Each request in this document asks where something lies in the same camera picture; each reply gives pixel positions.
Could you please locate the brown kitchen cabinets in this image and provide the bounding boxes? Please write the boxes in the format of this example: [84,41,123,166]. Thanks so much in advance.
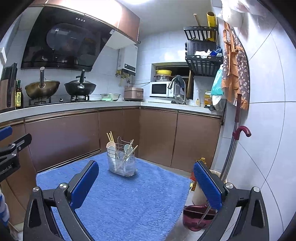
[1,107,222,225]

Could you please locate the olive oil bottle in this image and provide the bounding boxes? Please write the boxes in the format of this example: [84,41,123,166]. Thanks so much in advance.
[16,79,23,109]

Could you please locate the oil bottle on floor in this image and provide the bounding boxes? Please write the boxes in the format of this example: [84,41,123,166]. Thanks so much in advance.
[190,157,206,191]

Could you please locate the black wall rack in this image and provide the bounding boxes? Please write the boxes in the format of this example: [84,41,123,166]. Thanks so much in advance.
[184,26,223,77]

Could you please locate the clear wire utensil holder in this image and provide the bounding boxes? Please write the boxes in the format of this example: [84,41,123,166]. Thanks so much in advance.
[106,136,138,177]

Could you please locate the orange patterned apron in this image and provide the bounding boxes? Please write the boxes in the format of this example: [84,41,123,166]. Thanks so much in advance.
[222,22,250,110]

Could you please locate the yellow lidded pot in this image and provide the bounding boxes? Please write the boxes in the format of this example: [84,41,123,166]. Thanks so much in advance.
[154,69,172,82]

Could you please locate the dark red mop bucket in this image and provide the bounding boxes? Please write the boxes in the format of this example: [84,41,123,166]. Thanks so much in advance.
[183,205,216,232]

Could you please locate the white gas water heater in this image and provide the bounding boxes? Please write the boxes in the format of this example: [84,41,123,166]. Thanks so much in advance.
[117,45,138,76]

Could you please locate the white microwave oven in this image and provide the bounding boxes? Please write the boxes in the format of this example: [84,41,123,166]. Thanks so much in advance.
[149,81,173,98]

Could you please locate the glass bowl on counter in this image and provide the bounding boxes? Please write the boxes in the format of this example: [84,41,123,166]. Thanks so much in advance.
[100,93,120,101]

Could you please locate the brown rice cooker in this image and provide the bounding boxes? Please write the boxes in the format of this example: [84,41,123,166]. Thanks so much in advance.
[123,87,144,101]

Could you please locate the mop with red handle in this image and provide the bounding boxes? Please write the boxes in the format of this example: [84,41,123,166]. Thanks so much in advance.
[197,93,253,225]

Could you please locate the light blue plastic spoon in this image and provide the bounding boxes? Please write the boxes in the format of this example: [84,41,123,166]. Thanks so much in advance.
[123,144,133,160]

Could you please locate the yellow roll on rack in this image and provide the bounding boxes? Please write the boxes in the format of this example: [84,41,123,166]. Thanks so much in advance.
[207,11,217,42]

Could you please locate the blue towel mat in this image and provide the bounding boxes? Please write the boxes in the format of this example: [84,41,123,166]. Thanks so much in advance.
[36,151,192,241]

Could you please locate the beige waste bin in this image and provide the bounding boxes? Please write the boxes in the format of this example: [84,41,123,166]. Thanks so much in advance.
[191,169,228,207]

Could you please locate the teal plastic bag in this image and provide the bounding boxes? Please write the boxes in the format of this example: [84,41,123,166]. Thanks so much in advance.
[210,65,224,96]

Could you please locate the brass coloured wok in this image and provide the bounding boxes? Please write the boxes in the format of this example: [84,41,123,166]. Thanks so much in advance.
[25,67,60,99]

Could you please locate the black wok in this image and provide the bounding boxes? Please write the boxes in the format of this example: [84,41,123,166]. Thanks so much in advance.
[64,69,96,96]

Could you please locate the chrome kitchen faucet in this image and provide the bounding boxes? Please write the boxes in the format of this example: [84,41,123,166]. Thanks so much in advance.
[168,75,187,105]

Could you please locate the black range hood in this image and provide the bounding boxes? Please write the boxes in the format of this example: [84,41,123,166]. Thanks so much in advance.
[21,6,114,72]

